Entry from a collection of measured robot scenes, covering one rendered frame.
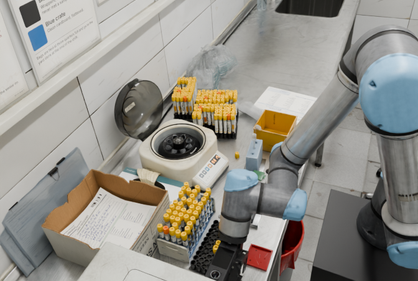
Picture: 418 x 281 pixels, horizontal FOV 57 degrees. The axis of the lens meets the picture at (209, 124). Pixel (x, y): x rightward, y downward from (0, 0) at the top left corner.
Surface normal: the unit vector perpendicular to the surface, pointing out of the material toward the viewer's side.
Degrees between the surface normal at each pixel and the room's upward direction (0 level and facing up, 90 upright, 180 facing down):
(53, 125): 90
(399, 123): 84
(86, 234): 1
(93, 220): 2
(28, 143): 90
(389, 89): 84
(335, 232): 4
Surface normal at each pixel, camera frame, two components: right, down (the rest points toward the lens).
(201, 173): 0.29, -0.59
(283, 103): -0.07, -0.79
